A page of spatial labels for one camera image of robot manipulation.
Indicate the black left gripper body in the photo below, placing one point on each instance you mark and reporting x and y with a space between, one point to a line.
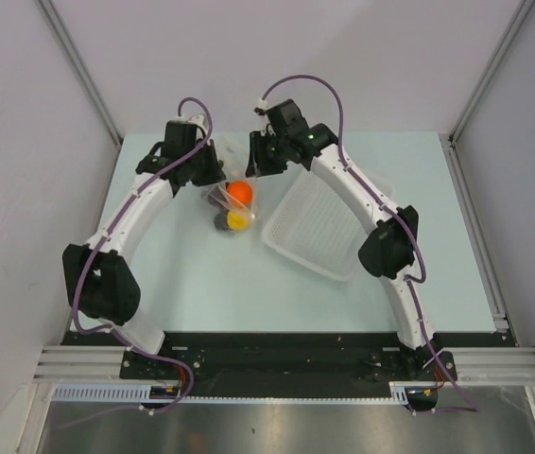
202 166

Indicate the yellow fake fruit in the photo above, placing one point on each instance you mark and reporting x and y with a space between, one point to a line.
237 222

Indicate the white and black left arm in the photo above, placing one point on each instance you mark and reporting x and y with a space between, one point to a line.
99 281

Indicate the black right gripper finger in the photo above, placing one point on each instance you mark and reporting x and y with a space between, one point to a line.
256 148
273 163

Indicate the aluminium right corner post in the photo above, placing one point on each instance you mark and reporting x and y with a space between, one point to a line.
508 38

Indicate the white slotted cable duct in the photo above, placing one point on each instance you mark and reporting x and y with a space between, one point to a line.
157 395

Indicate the white perforated plastic basket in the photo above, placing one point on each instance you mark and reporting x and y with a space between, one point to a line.
313 227

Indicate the dark purple fake grapes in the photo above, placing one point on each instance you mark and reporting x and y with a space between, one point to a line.
215 197

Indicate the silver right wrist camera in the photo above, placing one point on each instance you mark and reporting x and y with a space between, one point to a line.
262 107

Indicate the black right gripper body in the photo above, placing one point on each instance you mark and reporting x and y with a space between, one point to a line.
277 140

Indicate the aluminium front frame rail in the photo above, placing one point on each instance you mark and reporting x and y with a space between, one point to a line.
478 366

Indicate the orange fake fruit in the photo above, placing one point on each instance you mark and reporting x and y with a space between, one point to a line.
240 193

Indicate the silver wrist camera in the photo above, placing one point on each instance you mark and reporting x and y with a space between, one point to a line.
199 120
262 107

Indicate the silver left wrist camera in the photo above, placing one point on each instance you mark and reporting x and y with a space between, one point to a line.
199 120

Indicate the aluminium left corner post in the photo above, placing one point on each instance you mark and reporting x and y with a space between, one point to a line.
70 52

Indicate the clear zip top bag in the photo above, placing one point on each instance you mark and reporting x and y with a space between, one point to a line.
234 156

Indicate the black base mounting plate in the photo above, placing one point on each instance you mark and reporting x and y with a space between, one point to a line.
375 356

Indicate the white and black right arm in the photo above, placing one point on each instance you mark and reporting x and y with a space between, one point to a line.
390 251

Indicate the aluminium corner post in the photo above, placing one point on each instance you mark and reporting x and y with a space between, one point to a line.
70 52
508 38

